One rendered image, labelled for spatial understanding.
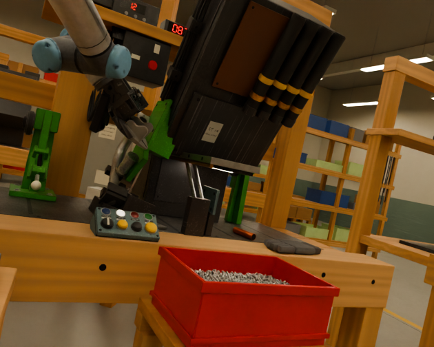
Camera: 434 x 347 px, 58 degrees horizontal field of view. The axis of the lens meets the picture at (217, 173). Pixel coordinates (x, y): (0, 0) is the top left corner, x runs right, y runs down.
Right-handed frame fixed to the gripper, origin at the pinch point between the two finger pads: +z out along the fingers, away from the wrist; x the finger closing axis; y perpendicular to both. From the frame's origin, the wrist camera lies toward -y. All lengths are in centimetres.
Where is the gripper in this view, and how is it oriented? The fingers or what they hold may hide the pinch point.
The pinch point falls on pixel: (142, 146)
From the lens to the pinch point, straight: 111.0
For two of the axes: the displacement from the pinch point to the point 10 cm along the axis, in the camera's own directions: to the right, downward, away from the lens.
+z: 5.3, 8.3, 2.0
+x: 2.3, -3.7, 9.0
